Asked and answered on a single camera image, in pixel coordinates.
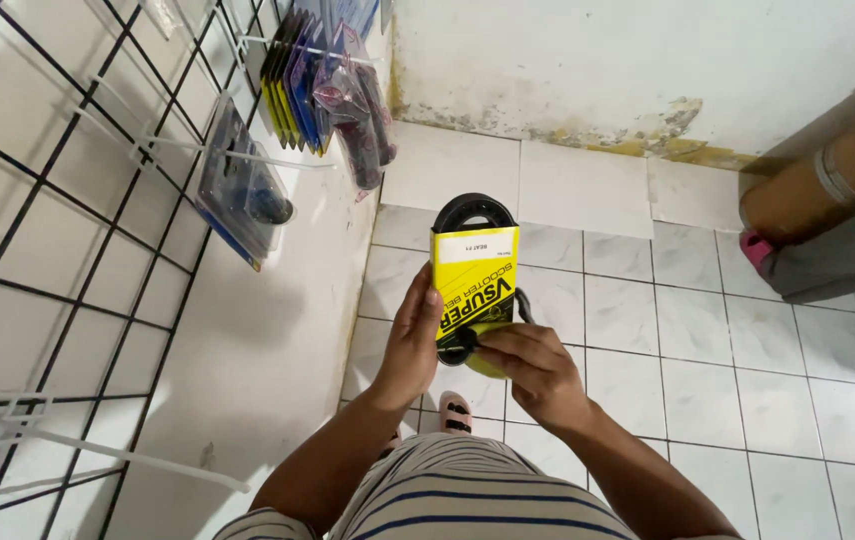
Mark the clear blister pack blue card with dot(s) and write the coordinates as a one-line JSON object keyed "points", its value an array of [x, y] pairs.
{"points": [[239, 187]]}

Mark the brown taped parcel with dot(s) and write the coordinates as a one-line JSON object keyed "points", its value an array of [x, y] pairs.
{"points": [[817, 180]]}

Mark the person's right hand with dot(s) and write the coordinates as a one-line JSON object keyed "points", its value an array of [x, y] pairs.
{"points": [[543, 375]]}

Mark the pink object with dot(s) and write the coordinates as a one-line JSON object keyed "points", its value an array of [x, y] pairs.
{"points": [[754, 249]]}

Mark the white display hook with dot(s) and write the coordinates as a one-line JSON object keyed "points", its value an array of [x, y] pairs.
{"points": [[300, 49], [277, 161], [172, 466]]}

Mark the clear packet with red print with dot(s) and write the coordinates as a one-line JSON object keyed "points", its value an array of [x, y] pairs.
{"points": [[363, 120]]}

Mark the row of yellow blue packets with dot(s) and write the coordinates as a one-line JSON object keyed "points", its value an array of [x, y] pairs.
{"points": [[292, 90]]}

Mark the person's right fingers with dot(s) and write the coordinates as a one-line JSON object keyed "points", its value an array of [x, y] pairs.
{"points": [[510, 341]]}

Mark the striped shirt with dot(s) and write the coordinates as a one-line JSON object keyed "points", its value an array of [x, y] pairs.
{"points": [[465, 495]]}

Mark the person's left hand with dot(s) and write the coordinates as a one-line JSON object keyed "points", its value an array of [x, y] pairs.
{"points": [[408, 345]]}

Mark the black belt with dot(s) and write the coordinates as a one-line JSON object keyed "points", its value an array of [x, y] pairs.
{"points": [[476, 274]]}

